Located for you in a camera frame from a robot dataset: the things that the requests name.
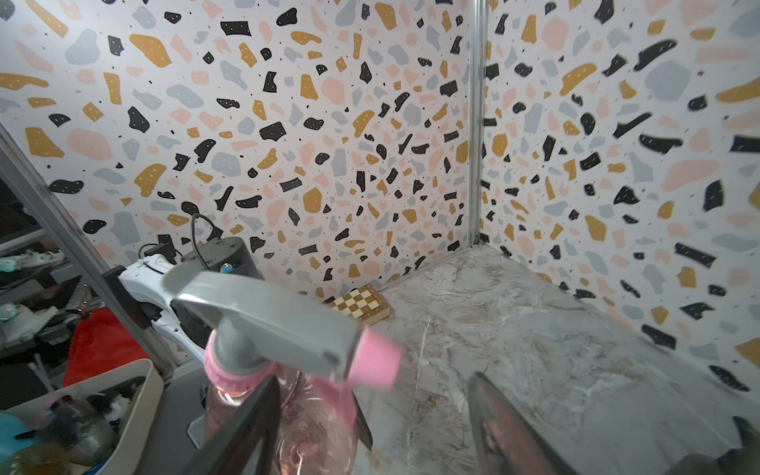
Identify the pink spray nozzle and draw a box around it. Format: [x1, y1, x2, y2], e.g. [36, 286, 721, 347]
[176, 271, 402, 392]

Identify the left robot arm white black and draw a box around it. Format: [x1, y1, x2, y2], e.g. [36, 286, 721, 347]
[103, 234, 263, 364]

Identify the teal bottle in bin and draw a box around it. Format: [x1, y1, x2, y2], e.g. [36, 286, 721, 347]
[0, 412, 40, 463]

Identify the amber bottle in bin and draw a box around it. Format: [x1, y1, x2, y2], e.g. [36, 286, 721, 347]
[1, 443, 71, 475]

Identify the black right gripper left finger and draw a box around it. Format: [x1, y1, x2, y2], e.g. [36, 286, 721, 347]
[180, 375, 281, 475]

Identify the wooden chessboard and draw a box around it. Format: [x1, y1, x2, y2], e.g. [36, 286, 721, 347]
[327, 284, 392, 327]

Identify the white storage bin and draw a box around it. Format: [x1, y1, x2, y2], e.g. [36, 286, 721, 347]
[1, 359, 163, 474]

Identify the red cloth item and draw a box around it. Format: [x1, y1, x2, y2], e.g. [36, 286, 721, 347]
[63, 308, 148, 387]

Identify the aluminium corner post left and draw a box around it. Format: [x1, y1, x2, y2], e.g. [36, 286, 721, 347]
[466, 0, 488, 247]

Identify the clear bottle in bin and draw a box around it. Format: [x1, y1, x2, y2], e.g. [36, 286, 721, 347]
[37, 395, 118, 467]

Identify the pink spray bottle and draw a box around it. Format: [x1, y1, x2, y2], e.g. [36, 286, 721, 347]
[204, 362, 373, 474]

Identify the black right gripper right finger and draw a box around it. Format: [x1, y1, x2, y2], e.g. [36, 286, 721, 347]
[467, 372, 576, 474]

